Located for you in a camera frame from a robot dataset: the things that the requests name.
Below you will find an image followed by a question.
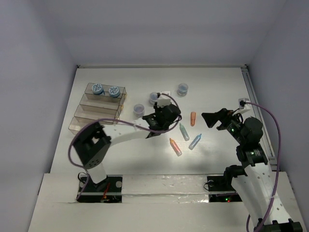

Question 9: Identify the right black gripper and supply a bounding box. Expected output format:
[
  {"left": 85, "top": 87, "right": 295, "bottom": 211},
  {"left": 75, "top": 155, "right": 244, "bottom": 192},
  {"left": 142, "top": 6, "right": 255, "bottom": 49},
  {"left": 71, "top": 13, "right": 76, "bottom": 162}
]
[{"left": 201, "top": 107, "right": 246, "bottom": 144}]

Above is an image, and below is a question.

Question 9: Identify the clear paperclip jar small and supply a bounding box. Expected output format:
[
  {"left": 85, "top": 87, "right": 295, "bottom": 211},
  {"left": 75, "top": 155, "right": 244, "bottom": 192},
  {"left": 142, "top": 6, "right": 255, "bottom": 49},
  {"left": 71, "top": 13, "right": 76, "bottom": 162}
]
[{"left": 133, "top": 104, "right": 145, "bottom": 118}]

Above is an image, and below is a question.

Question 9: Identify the blue lid jar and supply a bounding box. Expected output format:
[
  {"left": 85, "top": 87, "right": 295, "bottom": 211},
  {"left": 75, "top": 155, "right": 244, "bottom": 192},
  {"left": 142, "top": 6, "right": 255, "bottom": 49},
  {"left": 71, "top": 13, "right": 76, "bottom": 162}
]
[
  {"left": 108, "top": 86, "right": 121, "bottom": 98},
  {"left": 91, "top": 83, "right": 105, "bottom": 95}
]

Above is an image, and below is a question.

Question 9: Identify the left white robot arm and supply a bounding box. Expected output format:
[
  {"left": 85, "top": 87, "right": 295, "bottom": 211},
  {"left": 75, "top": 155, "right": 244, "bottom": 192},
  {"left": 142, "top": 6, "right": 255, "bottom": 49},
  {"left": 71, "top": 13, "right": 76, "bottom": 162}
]
[{"left": 68, "top": 103, "right": 182, "bottom": 191}]

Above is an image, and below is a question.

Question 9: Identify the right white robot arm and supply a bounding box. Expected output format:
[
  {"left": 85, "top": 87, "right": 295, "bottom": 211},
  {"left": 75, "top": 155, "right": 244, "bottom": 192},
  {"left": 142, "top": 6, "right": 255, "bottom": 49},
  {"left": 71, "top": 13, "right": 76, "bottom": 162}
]
[{"left": 201, "top": 108, "right": 303, "bottom": 232}]

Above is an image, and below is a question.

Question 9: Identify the orange highlighter cap large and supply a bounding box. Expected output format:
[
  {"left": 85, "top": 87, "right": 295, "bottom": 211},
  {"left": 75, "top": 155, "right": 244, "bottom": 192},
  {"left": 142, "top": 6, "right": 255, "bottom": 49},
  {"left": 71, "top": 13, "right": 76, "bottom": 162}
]
[{"left": 190, "top": 112, "right": 197, "bottom": 127}]

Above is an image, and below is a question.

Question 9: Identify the orange highlighter pen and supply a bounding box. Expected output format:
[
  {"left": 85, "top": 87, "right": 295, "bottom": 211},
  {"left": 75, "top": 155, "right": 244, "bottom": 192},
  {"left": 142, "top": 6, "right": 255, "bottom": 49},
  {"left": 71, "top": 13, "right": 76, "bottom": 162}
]
[{"left": 169, "top": 138, "right": 182, "bottom": 157}]

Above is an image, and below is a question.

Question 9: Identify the green highlighter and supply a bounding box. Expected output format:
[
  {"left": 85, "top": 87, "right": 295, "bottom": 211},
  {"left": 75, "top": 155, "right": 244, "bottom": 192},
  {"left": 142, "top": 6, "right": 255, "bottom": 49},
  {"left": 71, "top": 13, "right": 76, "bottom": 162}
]
[{"left": 179, "top": 123, "right": 190, "bottom": 141}]

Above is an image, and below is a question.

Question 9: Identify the blue clear highlighter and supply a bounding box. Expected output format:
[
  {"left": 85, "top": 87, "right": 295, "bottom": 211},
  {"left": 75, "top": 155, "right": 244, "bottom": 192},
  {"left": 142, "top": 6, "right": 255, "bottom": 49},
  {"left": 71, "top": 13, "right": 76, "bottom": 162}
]
[{"left": 189, "top": 134, "right": 202, "bottom": 150}]

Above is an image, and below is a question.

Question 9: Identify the blue lid jar in bin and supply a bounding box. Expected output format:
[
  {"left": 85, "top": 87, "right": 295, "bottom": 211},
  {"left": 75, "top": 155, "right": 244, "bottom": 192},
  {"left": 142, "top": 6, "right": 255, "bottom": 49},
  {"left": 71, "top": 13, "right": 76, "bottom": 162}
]
[{"left": 91, "top": 83, "right": 105, "bottom": 95}]

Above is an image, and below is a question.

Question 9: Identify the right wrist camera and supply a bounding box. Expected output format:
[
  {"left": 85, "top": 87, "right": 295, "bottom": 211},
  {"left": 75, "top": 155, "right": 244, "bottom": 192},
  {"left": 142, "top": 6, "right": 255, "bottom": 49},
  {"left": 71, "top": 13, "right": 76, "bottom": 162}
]
[{"left": 237, "top": 98, "right": 252, "bottom": 114}]

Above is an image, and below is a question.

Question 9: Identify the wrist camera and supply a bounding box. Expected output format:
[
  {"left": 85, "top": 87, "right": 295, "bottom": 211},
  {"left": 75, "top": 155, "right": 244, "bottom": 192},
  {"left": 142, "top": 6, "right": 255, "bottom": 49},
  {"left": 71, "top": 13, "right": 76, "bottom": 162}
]
[
  {"left": 156, "top": 90, "right": 171, "bottom": 108},
  {"left": 237, "top": 98, "right": 252, "bottom": 114}
]

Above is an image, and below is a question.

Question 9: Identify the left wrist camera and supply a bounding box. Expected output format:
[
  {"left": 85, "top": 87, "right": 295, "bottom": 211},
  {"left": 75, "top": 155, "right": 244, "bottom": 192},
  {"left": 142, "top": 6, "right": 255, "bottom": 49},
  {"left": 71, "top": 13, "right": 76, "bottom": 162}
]
[{"left": 156, "top": 90, "right": 171, "bottom": 108}]

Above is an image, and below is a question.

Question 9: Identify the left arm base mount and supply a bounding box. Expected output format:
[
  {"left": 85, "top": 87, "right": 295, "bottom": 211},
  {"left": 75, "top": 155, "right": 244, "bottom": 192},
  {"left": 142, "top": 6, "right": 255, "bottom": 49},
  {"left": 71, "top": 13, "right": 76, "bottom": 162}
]
[{"left": 76, "top": 172, "right": 123, "bottom": 203}]

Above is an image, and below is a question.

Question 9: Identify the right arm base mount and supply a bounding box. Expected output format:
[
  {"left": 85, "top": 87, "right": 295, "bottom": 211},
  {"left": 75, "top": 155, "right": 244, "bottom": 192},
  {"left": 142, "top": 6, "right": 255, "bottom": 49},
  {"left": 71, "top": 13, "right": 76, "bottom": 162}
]
[{"left": 203, "top": 175, "right": 242, "bottom": 203}]

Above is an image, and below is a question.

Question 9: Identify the aluminium rail right edge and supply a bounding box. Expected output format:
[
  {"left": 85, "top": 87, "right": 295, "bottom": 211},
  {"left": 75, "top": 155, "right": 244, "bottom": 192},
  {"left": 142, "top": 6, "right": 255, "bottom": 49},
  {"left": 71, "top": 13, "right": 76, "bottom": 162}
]
[{"left": 241, "top": 66, "right": 277, "bottom": 172}]

